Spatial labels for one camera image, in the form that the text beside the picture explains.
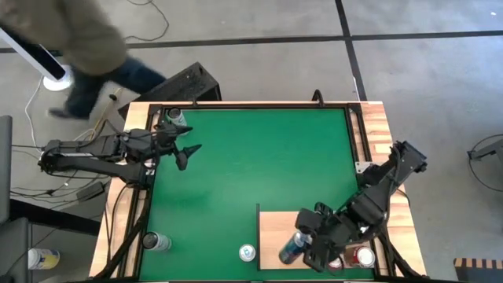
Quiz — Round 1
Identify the red Coca-Cola can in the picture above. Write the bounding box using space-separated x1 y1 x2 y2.
343 245 376 269

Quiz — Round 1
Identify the green table mat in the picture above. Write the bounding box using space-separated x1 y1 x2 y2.
139 108 365 281

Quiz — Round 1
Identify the black perforated box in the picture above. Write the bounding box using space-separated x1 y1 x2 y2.
117 61 223 119

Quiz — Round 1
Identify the white yellow can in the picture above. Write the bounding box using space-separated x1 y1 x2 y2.
27 248 61 271

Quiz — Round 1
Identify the black box orange-striped edge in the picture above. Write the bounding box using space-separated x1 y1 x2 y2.
453 257 503 283

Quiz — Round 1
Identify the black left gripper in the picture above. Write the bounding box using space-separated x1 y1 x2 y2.
152 122 203 171

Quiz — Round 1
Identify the wooden board tray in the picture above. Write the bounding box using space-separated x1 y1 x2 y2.
255 203 376 272

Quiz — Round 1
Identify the person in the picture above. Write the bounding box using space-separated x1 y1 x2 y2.
0 0 168 121

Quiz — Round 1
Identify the white Celsius Tropical Vibe can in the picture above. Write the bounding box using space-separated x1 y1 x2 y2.
141 231 173 252

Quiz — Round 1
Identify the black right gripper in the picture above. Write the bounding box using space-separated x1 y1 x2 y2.
295 208 354 273

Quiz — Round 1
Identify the black floor cable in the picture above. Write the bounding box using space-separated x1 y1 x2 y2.
9 172 113 205
124 0 171 42

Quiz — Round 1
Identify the black power adapter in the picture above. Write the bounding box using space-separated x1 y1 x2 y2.
76 182 106 202

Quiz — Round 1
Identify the grey round-base stand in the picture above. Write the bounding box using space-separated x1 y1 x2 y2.
466 133 503 193

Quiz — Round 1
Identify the black metal table frame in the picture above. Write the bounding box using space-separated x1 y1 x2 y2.
92 100 428 283

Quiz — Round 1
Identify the yellow floor cable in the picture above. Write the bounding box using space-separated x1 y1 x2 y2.
84 88 123 142

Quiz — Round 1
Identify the white floor cable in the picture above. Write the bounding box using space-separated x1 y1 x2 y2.
24 76 45 158

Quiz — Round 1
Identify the white stand black stripe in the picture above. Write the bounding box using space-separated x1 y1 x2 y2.
0 27 78 92

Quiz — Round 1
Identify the blue silver Red Bull can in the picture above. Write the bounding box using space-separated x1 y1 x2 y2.
238 243 257 263
277 230 314 265

